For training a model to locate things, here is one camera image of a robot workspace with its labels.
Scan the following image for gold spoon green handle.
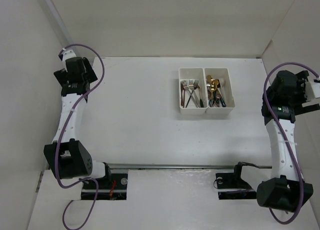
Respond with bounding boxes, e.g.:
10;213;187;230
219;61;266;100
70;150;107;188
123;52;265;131
207;86;220;108

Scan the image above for black handle fork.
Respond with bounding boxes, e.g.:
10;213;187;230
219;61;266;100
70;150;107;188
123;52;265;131
188;79;200;108

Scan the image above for brown wooden fork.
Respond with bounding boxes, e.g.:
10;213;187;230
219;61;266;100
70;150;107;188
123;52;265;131
180;79;188;108

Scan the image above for silver fork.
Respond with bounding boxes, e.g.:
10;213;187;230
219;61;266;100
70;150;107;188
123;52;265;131
189;79;204;108
181;80;198;96

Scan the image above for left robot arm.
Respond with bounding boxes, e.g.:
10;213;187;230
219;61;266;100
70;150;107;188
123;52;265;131
43;54;112;189

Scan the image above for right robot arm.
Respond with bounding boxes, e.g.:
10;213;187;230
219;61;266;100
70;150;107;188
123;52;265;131
231;70;320;213

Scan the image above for right white plastic container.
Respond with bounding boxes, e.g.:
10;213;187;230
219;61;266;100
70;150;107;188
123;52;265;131
204;67;235;116

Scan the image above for white plastic container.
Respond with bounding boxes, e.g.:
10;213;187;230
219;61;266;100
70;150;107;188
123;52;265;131
178;67;208;115
204;67;235;116

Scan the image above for left white plastic container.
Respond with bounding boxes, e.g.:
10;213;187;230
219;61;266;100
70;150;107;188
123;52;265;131
178;67;208;115

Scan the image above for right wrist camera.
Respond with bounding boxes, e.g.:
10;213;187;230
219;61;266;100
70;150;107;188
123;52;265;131
305;77;320;102

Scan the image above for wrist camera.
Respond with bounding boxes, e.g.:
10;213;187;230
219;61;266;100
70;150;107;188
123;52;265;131
58;48;77;62
305;77;320;102

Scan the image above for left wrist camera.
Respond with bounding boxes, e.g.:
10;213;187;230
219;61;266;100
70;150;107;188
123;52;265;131
58;48;77;62

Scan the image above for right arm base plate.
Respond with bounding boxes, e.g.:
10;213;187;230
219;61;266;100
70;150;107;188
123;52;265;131
213;172;257;200

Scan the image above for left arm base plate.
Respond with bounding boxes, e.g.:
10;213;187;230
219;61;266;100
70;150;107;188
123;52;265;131
80;169;129;201

